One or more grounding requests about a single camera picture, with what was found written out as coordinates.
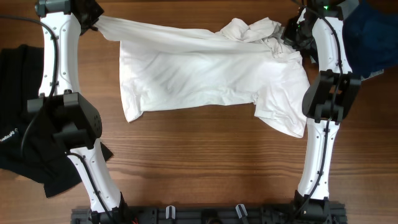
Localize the white polo shirt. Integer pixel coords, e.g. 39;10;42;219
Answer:
97;16;309;138

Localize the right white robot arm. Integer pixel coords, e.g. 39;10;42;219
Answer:
282;1;361;223

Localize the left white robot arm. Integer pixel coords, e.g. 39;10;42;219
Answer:
27;1;132;223

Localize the navy blue shirt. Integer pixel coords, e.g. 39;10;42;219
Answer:
343;1;397;77

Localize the light grey garment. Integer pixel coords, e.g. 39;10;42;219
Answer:
309;56;384;81

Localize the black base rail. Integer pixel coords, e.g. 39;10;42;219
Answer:
70;203;348;224

